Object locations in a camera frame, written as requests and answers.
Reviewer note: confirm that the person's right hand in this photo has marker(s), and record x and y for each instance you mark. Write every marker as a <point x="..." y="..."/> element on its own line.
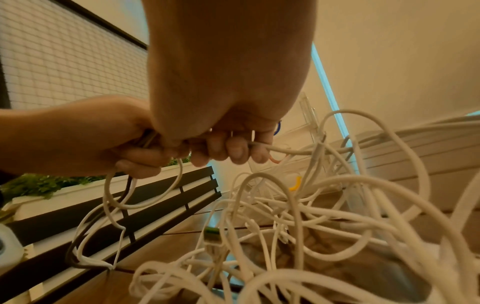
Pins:
<point x="228" y="59"/>

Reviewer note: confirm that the person's left hand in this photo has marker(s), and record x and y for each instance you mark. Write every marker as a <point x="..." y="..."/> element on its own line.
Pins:
<point x="93" y="136"/>

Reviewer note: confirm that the clear plastic three-drawer organiser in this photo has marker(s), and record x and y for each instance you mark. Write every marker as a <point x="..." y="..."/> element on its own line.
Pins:
<point x="307" y="118"/>

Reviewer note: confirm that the person's left forearm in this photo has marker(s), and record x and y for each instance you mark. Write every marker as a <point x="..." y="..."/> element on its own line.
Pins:
<point x="18" y="142"/>

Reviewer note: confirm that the black and white slatted planter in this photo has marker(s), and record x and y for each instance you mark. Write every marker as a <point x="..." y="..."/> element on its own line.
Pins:
<point x="75" y="196"/>

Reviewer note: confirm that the green plants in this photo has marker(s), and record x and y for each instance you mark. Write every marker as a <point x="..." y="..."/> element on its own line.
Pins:
<point x="41" y="185"/>

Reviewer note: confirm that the brown slatted wooden table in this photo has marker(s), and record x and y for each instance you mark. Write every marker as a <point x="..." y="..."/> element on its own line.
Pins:
<point x="442" y="160"/>

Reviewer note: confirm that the wall light strip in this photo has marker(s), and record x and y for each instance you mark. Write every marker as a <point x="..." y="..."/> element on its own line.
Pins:
<point x="474" y="113"/>
<point x="330" y="89"/>

